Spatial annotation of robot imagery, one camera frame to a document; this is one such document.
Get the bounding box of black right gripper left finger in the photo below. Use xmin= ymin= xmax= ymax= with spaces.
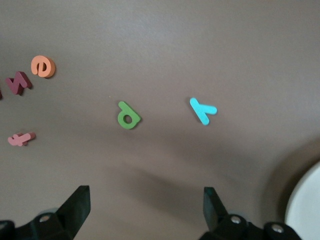
xmin=0 ymin=185 xmax=91 ymax=240

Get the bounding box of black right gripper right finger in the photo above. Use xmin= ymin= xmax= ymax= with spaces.
xmin=197 ymin=186 xmax=304 ymax=240

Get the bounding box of beige brown plate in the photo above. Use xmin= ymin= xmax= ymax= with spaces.
xmin=284 ymin=159 xmax=320 ymax=240

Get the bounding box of pink letter f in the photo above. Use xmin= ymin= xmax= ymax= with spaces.
xmin=7 ymin=131 xmax=37 ymax=147

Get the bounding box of cyan letter y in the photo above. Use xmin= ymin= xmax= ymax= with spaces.
xmin=189 ymin=97 xmax=218 ymax=126

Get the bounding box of green letter p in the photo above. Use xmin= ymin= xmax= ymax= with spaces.
xmin=117 ymin=100 xmax=142 ymax=130

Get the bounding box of maroon letter k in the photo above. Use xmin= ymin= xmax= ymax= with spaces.
xmin=5 ymin=70 xmax=33 ymax=97

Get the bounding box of orange letter e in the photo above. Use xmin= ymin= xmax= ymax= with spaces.
xmin=30 ymin=55 xmax=56 ymax=79

